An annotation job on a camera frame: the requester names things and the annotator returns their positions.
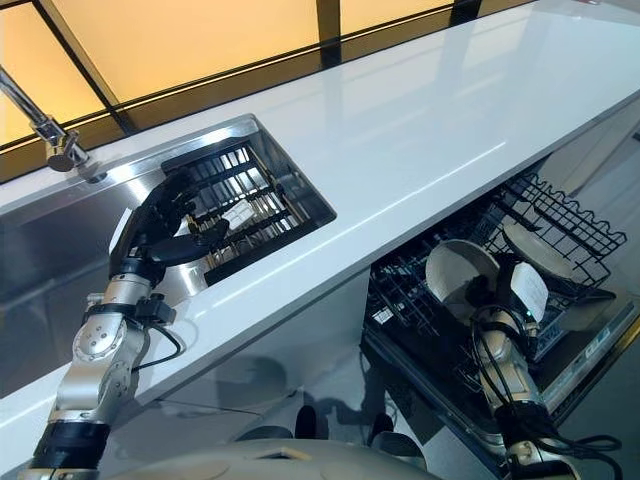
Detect silver robot torso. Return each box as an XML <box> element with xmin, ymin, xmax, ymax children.
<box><xmin>109</xmin><ymin>434</ymin><xmax>431</xmax><ymax>480</ymax></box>

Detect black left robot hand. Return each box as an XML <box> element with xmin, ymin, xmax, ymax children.
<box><xmin>107</xmin><ymin>167</ymin><xmax>232</xmax><ymax>266</ymax></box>

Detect black window frame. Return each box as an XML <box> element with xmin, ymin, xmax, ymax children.
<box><xmin>0</xmin><ymin>0</ymin><xmax>506</xmax><ymax>171</ymax></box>

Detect white square dish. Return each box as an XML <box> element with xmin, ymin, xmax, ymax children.
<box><xmin>219</xmin><ymin>202</ymin><xmax>261</xmax><ymax>226</ymax></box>

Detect chrome faucet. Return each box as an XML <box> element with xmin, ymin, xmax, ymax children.
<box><xmin>0</xmin><ymin>67</ymin><xmax>94</xmax><ymax>174</ymax></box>

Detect dark right robot foot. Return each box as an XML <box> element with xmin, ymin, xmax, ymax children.
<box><xmin>368</xmin><ymin>412</ymin><xmax>396</xmax><ymax>446</ymax></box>

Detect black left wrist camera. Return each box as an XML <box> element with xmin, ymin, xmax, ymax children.
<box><xmin>134</xmin><ymin>294</ymin><xmax>176</xmax><ymax>326</ymax></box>

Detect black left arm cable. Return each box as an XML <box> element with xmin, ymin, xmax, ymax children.
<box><xmin>132</xmin><ymin>319</ymin><xmax>184</xmax><ymax>371</ymax></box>

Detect dishwasher door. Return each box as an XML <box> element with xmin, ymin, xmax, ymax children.
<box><xmin>359</xmin><ymin>287</ymin><xmax>640</xmax><ymax>446</ymax></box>

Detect black dish rack gold prongs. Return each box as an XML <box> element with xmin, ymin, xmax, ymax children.
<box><xmin>159</xmin><ymin>139</ymin><xmax>314</xmax><ymax>289</ymax></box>

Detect dark robot foot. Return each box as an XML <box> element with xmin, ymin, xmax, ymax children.
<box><xmin>294</xmin><ymin>403</ymin><xmax>319</xmax><ymax>439</ymax></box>
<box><xmin>368</xmin><ymin>412</ymin><xmax>396</xmax><ymax>446</ymax></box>

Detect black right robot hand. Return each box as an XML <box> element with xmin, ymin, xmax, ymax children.
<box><xmin>464</xmin><ymin>252</ymin><xmax>550</xmax><ymax>324</ymax></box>

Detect cream round plate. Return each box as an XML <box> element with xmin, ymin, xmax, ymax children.
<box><xmin>424</xmin><ymin>238</ymin><xmax>504</xmax><ymax>321</ymax></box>
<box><xmin>502</xmin><ymin>219</ymin><xmax>576</xmax><ymax>281</ymax></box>

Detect dark left robot foot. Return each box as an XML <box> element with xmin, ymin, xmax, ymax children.
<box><xmin>294</xmin><ymin>403</ymin><xmax>319</xmax><ymax>439</ymax></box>

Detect stainless steel sink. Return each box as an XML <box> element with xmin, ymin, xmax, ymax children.
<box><xmin>0</xmin><ymin>113</ymin><xmax>339</xmax><ymax>321</ymax></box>

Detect black wire dishwasher rack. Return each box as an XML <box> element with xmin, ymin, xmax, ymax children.
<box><xmin>367</xmin><ymin>169</ymin><xmax>629</xmax><ymax>381</ymax></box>

